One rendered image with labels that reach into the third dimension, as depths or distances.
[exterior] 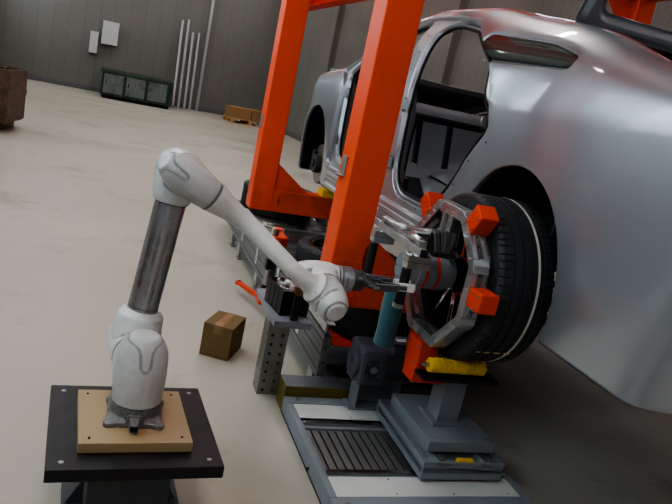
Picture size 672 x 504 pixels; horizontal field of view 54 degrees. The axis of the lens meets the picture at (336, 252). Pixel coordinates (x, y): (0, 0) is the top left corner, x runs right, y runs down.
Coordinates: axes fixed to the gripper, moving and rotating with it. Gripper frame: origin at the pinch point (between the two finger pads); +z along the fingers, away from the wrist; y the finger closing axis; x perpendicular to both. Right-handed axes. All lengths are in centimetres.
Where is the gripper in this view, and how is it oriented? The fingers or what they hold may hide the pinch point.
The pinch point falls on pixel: (404, 285)
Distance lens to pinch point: 239.6
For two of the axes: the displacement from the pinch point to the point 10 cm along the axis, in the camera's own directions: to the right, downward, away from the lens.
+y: 2.9, 2.9, -9.1
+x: 2.1, -9.5, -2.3
